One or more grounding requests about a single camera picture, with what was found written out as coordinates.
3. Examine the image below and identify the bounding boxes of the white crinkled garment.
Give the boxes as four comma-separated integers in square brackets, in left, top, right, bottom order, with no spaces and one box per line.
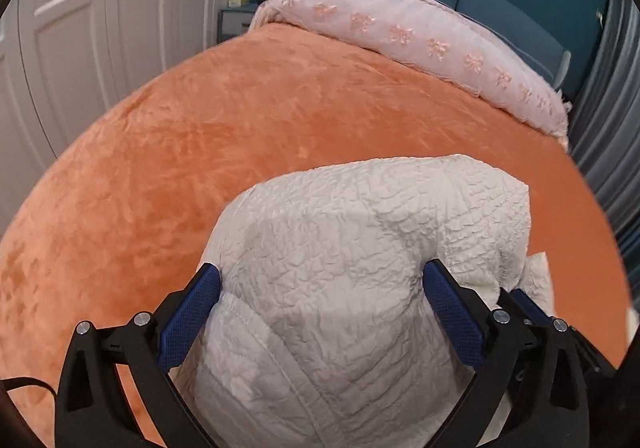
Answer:
[175,155,553,447]

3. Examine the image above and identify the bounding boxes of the orange plush bed blanket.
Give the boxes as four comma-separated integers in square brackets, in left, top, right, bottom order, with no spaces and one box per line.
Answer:
[0,22,632,446]

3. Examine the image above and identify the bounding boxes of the dark bedside table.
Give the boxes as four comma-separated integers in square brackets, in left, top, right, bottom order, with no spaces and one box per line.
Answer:
[216,4,257,44]

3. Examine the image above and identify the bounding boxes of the white panelled wardrobe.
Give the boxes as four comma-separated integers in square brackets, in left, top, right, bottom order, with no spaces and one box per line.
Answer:
[1,0,228,223]

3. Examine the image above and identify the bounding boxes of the black cable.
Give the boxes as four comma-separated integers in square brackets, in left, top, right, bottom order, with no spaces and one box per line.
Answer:
[0,375,61,402]

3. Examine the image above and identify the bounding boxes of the grey window curtain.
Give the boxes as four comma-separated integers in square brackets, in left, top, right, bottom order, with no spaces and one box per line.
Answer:
[566,0,640,254]

